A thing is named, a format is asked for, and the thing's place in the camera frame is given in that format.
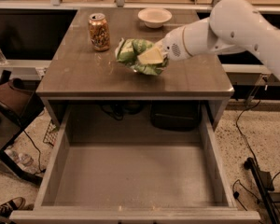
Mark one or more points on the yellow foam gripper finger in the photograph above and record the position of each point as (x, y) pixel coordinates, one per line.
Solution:
(151, 56)

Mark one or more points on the green jalapeno chip bag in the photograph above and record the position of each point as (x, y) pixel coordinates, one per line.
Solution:
(128, 50)

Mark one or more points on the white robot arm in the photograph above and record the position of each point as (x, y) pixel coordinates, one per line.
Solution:
(233, 26)

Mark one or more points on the white paper bowl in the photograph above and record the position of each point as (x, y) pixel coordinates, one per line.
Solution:
(154, 17)

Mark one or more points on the black bag under table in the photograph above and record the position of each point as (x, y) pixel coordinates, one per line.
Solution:
(179, 116)

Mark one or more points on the orange soda can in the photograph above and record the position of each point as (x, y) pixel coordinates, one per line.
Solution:
(99, 31)

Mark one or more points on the grey open drawer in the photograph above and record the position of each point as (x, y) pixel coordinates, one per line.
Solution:
(103, 171)

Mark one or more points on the dark brown side chair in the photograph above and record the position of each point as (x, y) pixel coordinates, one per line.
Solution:
(19, 107)

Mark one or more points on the plastic bottle on floor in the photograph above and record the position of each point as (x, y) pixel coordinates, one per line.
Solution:
(25, 161)

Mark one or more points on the black canvas sneaker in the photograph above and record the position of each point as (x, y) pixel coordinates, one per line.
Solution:
(12, 205)

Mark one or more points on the wire mesh basket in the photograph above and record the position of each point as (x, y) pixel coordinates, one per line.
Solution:
(51, 133)

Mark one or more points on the black stand with cables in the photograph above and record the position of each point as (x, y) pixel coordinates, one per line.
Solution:
(264, 180)

